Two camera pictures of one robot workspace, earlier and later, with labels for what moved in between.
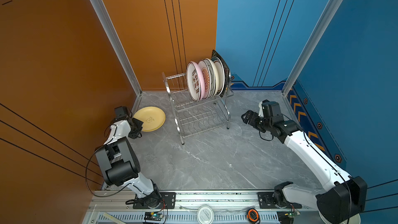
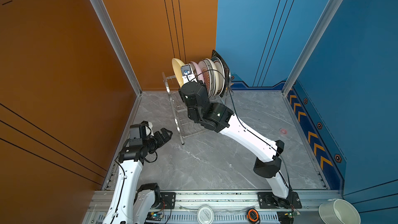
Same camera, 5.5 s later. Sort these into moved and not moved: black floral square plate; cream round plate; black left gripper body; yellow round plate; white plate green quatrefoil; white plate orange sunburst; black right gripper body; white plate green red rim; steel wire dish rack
Moved: black right gripper body; black left gripper body; yellow round plate
Not moved: white plate orange sunburst; cream round plate; white plate green red rim; white plate green quatrefoil; black floral square plate; steel wire dish rack
